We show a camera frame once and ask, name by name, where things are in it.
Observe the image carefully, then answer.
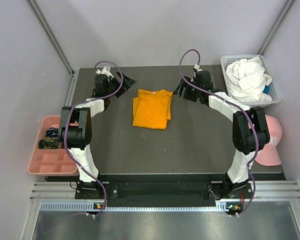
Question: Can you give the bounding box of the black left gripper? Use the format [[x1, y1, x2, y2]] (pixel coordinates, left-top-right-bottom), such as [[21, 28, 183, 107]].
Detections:
[[105, 70, 136, 98]]

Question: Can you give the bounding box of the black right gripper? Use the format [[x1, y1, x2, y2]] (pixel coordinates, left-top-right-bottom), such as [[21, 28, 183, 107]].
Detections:
[[172, 77, 202, 103]]

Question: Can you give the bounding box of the orange t shirt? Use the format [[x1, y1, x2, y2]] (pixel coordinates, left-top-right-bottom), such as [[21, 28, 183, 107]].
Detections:
[[132, 89, 173, 130]]

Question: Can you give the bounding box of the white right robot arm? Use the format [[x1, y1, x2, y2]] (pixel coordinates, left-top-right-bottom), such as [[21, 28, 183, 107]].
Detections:
[[173, 69, 270, 200]]

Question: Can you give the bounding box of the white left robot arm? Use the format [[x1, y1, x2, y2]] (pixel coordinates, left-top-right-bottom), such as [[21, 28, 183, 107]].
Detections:
[[58, 70, 137, 200]]

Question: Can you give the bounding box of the white crumpled t shirt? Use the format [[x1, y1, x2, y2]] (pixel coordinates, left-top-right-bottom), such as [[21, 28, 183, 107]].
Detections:
[[225, 55, 273, 102]]

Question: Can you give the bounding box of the blue item in basket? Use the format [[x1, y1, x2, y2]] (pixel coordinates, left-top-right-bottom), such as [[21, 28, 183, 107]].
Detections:
[[263, 85, 270, 95]]

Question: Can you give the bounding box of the dark rolled sock upper left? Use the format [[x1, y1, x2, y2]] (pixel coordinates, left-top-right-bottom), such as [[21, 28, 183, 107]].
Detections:
[[45, 127, 59, 138]]

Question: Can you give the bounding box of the white plastic basket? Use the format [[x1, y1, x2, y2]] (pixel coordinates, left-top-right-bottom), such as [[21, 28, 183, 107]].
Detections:
[[220, 54, 282, 107]]

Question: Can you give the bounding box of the yellow patterned rolled sock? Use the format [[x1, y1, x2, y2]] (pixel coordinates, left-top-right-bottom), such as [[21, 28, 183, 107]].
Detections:
[[38, 138, 60, 150]]

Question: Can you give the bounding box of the pink divided tray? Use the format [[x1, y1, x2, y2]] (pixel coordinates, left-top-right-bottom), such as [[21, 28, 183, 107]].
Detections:
[[28, 115, 79, 177]]

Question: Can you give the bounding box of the pink baseball cap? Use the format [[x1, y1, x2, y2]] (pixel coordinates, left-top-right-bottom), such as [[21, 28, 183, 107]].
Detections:
[[255, 115, 283, 167]]

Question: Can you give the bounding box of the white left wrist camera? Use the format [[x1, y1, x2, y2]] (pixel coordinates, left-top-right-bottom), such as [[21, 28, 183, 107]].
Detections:
[[95, 66, 114, 78]]

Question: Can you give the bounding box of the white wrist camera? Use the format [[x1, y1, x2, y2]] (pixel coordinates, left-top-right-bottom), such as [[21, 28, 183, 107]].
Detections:
[[193, 64, 203, 73], [95, 66, 114, 78]]

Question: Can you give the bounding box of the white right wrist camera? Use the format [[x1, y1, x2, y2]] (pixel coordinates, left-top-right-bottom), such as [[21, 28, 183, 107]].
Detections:
[[193, 64, 203, 73]]

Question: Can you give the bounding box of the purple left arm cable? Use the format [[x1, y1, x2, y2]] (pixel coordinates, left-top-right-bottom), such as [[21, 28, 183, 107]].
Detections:
[[64, 61, 124, 220]]

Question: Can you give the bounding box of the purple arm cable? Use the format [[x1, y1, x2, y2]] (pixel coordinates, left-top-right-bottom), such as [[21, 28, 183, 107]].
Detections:
[[64, 61, 124, 220], [178, 48, 261, 218]]

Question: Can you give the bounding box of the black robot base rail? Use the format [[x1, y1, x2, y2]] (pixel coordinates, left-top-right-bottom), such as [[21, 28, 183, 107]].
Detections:
[[86, 180, 252, 209]]

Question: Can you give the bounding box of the aluminium frame post left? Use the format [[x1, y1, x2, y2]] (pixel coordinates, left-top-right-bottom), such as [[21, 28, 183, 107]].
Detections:
[[26, 0, 75, 75]]

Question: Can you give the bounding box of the aluminium frame post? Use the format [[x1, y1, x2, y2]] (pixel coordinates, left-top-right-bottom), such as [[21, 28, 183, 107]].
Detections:
[[257, 0, 297, 55], [26, 0, 75, 75]]

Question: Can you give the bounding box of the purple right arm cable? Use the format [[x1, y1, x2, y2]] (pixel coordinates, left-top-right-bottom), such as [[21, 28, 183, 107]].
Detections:
[[178, 48, 261, 218]]

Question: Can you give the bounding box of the aluminium frame post right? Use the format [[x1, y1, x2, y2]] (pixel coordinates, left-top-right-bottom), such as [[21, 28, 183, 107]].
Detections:
[[257, 0, 297, 55]]

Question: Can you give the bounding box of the slotted grey cable duct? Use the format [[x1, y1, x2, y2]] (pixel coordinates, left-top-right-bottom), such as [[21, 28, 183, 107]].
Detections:
[[39, 200, 241, 213]]

